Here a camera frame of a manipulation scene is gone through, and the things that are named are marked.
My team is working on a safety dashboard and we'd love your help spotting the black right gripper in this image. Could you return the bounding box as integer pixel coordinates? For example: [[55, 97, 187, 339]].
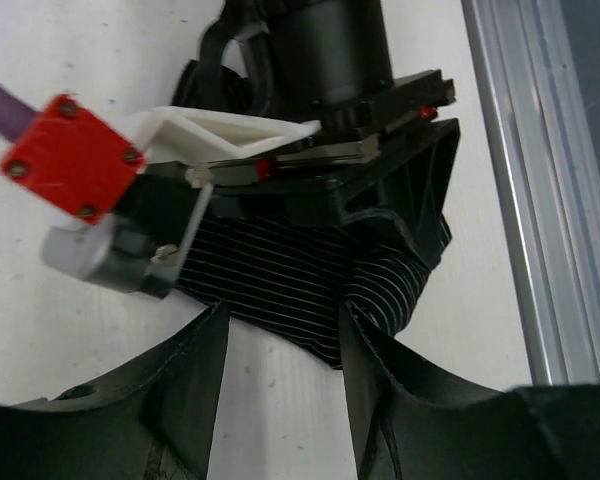
[[184, 1, 460, 265]]

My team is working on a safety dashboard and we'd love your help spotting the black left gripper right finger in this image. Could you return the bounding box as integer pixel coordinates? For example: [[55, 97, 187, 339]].
[[339, 303, 600, 479]]

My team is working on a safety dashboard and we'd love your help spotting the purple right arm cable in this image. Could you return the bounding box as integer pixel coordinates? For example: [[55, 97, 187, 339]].
[[0, 69, 39, 149]]

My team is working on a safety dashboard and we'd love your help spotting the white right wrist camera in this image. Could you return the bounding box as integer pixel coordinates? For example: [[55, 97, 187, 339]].
[[0, 94, 321, 299]]

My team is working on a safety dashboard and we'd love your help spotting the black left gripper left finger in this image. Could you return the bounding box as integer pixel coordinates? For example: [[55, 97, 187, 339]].
[[0, 303, 229, 479]]

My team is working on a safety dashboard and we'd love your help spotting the aluminium front rail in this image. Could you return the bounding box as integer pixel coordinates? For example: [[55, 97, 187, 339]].
[[463, 1, 600, 384]]

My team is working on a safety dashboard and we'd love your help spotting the black striped underwear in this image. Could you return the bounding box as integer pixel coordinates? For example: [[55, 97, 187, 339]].
[[172, 59, 454, 372]]

